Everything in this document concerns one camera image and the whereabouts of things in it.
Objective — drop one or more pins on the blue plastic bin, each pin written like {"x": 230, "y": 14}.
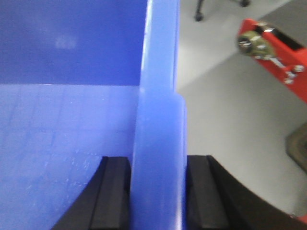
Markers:
{"x": 81, "y": 80}

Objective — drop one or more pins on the red conveyor frame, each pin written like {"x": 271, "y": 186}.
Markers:
{"x": 275, "y": 57}

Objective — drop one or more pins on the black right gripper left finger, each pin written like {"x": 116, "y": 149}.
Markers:
{"x": 104, "y": 204}

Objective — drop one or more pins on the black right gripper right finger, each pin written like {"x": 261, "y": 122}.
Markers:
{"x": 216, "y": 200}

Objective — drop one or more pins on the dark floor drain cover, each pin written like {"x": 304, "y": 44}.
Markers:
{"x": 296, "y": 146}

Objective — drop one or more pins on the metal connector on conveyor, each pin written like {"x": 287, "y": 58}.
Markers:
{"x": 261, "y": 48}

